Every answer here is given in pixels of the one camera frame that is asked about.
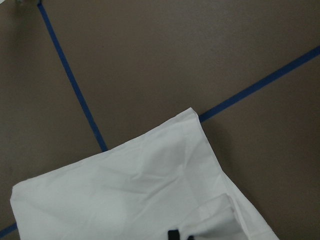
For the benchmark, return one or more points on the white long-sleeve printed shirt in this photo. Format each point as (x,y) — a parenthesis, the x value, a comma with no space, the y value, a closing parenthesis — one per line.
(165,181)

